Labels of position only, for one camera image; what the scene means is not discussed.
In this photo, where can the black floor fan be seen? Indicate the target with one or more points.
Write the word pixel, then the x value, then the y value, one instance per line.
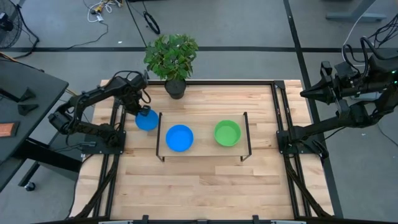
pixel 3 24

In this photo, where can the black aluminium rig frame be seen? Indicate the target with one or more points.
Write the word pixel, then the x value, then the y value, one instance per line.
pixel 217 82

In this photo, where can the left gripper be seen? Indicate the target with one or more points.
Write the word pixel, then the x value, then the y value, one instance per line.
pixel 133 99

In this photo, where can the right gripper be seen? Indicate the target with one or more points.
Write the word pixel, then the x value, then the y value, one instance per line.
pixel 345 79

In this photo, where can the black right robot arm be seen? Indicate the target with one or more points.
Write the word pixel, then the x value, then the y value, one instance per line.
pixel 317 127

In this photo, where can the black standing desk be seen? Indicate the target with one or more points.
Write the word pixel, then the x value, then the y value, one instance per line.
pixel 46 90

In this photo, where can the orange rectangular pad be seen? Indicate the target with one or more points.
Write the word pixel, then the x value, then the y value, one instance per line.
pixel 7 129

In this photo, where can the black wedge block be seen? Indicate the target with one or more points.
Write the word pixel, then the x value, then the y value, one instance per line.
pixel 28 96
pixel 28 110

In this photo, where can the green plastic mini bowl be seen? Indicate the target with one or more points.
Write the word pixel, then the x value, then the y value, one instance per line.
pixel 227 133

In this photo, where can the grey desk base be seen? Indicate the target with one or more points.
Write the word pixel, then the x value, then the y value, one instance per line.
pixel 354 16

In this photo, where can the blue plastic mini bowl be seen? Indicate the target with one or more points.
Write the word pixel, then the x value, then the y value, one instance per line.
pixel 179 138
pixel 149 123

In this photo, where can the artificial plant in black pot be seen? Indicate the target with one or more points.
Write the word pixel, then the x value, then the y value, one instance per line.
pixel 171 59

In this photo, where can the black table clamp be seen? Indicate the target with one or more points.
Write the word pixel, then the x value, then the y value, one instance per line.
pixel 145 219
pixel 256 219

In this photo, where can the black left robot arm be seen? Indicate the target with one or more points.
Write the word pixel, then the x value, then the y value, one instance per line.
pixel 96 93

